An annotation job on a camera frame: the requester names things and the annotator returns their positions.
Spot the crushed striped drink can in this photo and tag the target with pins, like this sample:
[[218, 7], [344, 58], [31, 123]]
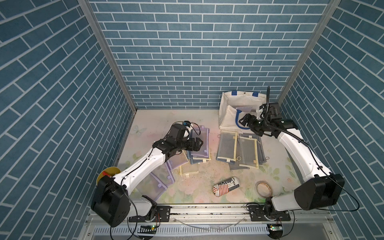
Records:
[[226, 186]]

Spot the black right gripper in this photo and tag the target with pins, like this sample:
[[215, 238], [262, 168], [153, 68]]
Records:
[[251, 119]]

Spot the purple mesh pouch bottom left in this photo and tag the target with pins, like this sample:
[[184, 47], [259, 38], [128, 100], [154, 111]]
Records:
[[151, 187]]

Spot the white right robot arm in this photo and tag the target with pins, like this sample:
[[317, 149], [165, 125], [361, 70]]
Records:
[[320, 188]]

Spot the purple mesh pouch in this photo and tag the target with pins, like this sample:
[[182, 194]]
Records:
[[177, 160], [164, 174], [151, 187]]

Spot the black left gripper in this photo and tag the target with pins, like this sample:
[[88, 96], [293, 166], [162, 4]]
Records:
[[196, 147]]

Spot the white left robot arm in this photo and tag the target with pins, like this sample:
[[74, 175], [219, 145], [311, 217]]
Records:
[[112, 201]]

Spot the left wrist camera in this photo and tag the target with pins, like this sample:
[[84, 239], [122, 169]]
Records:
[[189, 128]]

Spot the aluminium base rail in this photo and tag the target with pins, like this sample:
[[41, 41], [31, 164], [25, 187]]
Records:
[[217, 222]]

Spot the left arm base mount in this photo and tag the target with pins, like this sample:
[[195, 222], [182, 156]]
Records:
[[155, 215]]

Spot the white canvas tote bag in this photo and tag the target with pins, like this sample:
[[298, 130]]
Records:
[[235, 105]]

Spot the purple mesh pouch lower left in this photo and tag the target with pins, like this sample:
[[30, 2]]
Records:
[[164, 174]]

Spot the yellow bowl with items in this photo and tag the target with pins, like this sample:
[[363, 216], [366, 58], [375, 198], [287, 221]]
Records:
[[106, 172]]

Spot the brown tape roll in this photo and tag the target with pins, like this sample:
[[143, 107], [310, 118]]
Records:
[[263, 189]]

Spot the blue mesh pouch centre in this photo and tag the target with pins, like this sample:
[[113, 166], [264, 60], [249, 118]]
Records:
[[203, 155]]

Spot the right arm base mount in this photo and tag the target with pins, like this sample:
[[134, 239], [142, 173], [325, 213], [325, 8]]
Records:
[[270, 213]]

